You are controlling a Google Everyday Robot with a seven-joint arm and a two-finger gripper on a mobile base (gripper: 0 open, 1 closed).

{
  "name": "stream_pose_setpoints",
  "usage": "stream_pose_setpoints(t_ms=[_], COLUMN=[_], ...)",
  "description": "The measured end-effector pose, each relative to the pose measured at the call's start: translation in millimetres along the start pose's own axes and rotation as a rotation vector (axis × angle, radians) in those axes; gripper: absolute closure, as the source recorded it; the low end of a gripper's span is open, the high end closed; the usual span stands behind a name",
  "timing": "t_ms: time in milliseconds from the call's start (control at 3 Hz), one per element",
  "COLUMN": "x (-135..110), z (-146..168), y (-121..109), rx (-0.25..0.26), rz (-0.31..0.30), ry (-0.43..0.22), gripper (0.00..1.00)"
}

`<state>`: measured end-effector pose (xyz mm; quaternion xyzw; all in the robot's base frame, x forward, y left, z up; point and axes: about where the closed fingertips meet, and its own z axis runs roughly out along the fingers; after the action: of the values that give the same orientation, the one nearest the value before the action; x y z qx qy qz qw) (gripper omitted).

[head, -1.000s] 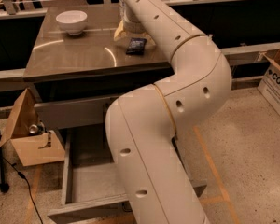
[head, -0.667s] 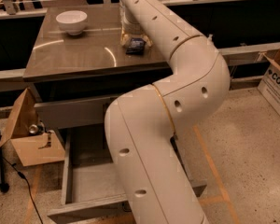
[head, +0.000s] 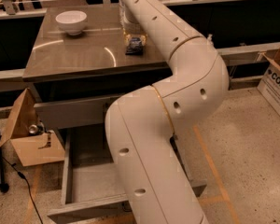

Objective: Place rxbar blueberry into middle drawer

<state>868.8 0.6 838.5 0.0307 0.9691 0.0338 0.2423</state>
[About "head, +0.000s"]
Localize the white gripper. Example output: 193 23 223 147
119 1 147 46

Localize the dark blue rxbar packet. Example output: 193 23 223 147
125 36 144 55

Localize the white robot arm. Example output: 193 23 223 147
105 0 229 224

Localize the grey metal drawer cabinet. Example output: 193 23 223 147
22 2 175 147

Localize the grey middle drawer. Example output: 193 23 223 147
35 95 119 129

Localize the grey open bottom drawer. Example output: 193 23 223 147
47 123 208 224

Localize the white ceramic bowl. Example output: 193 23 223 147
55 10 87 35

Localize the right clear sanitizer bottle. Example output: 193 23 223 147
207 34 214 45

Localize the silver can in box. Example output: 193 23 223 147
28 124 45 135

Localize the open brown cardboard box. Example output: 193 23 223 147
0 89 65 166

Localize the white printed cardboard box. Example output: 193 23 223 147
258 48 280 116

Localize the black floor cable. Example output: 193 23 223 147
0 140 45 224

